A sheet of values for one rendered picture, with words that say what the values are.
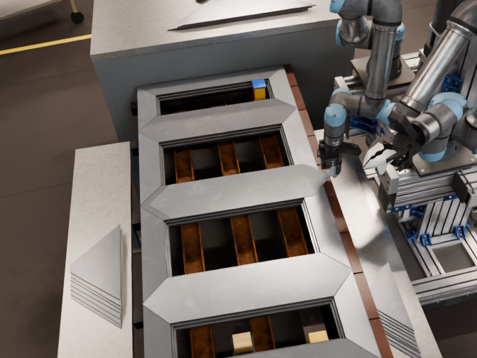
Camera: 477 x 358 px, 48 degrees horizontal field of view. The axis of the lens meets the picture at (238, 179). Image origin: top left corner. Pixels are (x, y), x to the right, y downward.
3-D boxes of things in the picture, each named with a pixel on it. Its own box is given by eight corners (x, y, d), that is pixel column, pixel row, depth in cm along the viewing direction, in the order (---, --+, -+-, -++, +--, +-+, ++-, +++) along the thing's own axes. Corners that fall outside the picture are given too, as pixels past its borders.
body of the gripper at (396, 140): (398, 174, 146) (428, 153, 150) (399, 149, 140) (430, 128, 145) (377, 161, 151) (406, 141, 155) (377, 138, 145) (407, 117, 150)
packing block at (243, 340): (235, 353, 180) (233, 348, 177) (233, 339, 183) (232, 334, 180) (253, 350, 180) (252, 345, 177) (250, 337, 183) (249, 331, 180)
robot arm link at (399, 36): (399, 60, 220) (404, 31, 210) (366, 57, 223) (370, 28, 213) (402, 43, 228) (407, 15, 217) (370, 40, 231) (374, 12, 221)
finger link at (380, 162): (373, 185, 142) (397, 167, 145) (373, 168, 138) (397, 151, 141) (364, 180, 144) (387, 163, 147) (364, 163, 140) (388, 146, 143)
